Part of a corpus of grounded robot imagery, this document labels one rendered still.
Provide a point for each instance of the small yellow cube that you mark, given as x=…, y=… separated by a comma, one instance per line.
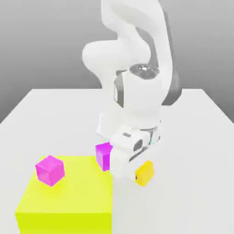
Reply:
x=145, y=173

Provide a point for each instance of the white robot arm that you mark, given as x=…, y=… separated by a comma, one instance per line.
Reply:
x=139, y=102

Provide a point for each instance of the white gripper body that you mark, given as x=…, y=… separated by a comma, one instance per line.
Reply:
x=121, y=164

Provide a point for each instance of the large yellow box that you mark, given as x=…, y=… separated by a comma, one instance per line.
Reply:
x=73, y=197

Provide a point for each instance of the small magenta cube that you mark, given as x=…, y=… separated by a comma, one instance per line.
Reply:
x=102, y=155
x=50, y=170

